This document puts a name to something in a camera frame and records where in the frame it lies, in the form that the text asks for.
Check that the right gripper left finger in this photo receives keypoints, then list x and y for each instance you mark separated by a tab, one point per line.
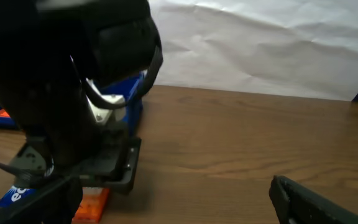
36	205

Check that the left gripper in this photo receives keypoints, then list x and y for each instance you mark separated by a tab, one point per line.
95	149

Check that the orange candy box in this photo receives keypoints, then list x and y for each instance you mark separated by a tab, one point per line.
2	114
92	205

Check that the blue candy pack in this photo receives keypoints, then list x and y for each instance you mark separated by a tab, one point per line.
14	195

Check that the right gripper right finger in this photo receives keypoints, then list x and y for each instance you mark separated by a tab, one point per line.
306	208

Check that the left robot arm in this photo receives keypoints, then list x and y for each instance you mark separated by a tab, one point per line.
42	46

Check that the blue tray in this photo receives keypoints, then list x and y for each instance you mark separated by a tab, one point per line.
132	93

